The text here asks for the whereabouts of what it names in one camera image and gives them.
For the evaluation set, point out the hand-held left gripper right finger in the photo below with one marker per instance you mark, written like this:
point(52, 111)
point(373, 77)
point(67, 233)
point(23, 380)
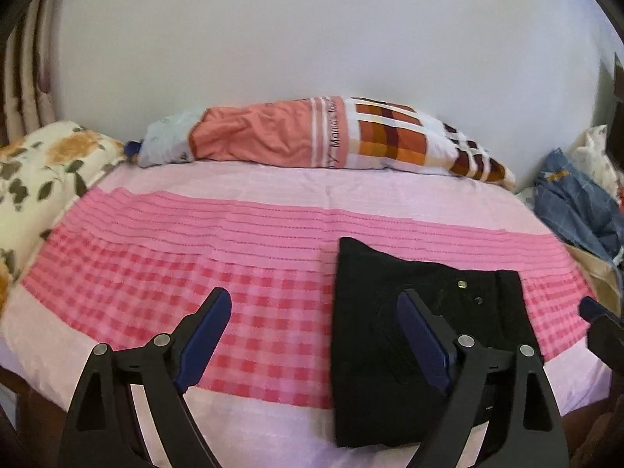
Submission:
point(424, 341)

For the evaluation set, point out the white floral cloth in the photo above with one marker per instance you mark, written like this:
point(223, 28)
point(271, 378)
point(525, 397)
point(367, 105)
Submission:
point(594, 156)

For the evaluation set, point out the brown wooden bed frame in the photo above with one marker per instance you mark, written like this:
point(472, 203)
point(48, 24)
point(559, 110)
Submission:
point(29, 429)

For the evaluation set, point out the striped floral curtain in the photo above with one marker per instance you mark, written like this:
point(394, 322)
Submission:
point(29, 73)

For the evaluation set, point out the dark wooden frame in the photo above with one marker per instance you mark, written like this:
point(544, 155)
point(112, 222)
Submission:
point(616, 107)

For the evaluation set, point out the pink checked bedsheet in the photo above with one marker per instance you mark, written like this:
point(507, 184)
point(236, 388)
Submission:
point(219, 234)

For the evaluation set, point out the blue plaid cloth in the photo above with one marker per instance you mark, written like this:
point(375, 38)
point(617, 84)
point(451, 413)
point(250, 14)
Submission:
point(570, 204)

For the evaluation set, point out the white yellow floral pillow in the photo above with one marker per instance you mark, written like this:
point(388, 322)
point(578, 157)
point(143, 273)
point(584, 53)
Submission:
point(44, 175)

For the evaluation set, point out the beige cloth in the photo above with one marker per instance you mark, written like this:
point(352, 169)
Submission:
point(602, 275)

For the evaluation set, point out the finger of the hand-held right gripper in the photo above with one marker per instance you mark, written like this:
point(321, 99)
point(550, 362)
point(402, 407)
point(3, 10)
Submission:
point(607, 334)

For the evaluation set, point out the black pants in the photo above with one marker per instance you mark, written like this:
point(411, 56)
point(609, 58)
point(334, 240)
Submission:
point(370, 331)

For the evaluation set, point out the orange checked pillow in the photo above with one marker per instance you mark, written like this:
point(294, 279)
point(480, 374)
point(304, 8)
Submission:
point(273, 131)

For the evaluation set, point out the small dark blue cloth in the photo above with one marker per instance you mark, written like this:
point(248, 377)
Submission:
point(132, 149)

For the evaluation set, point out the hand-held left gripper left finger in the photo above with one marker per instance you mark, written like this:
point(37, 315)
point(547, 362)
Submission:
point(207, 331)

